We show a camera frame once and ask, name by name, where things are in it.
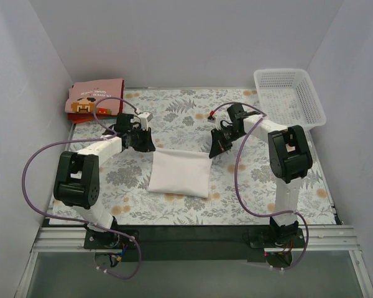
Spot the white t shirt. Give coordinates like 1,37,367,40
148,148,212,199

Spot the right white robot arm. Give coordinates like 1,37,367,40
207,102,313,247

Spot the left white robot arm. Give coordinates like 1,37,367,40
53,112,155,248

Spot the floral patterned table mat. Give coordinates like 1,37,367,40
49,88,335,226

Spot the folded red t shirt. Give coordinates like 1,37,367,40
67,79,126,124

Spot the folded pink printed t shirt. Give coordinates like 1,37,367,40
64,79,125,116

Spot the white plastic mesh basket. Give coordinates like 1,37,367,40
254,68,326,131

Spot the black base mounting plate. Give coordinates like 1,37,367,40
83,223,306,264

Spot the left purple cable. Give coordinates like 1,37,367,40
21,96,143,279

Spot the purple cable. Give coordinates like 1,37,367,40
21,96,143,279
207,102,308,271

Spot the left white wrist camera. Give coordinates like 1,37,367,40
136,112,153,130

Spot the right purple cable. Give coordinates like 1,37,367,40
207,102,308,271

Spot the aluminium extrusion rail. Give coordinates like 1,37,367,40
16,225,373,297

